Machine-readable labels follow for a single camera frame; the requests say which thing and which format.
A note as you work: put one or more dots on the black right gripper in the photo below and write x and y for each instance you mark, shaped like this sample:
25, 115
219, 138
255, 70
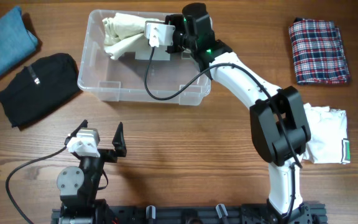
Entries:
174, 19

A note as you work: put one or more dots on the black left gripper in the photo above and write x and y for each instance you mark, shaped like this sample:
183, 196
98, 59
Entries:
120, 149

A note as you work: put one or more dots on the cream garment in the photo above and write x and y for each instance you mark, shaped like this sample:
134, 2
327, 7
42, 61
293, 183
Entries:
122, 32

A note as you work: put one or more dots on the black garment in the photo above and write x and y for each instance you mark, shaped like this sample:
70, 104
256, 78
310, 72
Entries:
39, 89

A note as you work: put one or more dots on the blue garment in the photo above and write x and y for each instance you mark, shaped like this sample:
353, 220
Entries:
16, 42

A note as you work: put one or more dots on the red plaid shirt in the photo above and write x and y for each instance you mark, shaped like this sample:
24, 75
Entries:
318, 53

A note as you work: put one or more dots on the white garment with green tag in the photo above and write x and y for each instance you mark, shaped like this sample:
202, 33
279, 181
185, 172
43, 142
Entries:
329, 143

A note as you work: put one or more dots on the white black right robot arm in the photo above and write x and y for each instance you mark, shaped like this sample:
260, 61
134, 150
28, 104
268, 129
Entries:
279, 127

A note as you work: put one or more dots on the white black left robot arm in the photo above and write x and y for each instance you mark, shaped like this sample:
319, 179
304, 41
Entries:
78, 185

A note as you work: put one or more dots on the clear plastic storage container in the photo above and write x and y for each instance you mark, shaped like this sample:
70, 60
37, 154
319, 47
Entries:
173, 78

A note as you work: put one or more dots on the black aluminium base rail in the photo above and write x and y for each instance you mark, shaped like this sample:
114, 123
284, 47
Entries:
244, 214

